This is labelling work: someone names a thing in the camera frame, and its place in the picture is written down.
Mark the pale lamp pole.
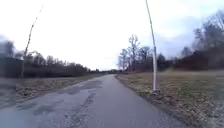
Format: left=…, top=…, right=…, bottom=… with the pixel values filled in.
left=144, top=0, right=160, bottom=92

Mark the grey asphalt path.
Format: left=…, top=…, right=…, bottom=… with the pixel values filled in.
left=0, top=73, right=188, bottom=128

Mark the dark wood of trees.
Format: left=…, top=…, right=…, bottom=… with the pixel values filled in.
left=116, top=9, right=224, bottom=74

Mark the row of bare trees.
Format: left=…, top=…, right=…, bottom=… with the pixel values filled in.
left=0, top=39, right=109, bottom=80

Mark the thin leaning pole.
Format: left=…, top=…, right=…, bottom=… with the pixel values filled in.
left=20, top=4, right=45, bottom=80

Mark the dry grass field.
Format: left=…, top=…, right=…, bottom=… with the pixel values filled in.
left=114, top=69, right=224, bottom=128

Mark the dry grass verge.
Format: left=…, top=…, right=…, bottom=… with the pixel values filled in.
left=0, top=72, right=107, bottom=109

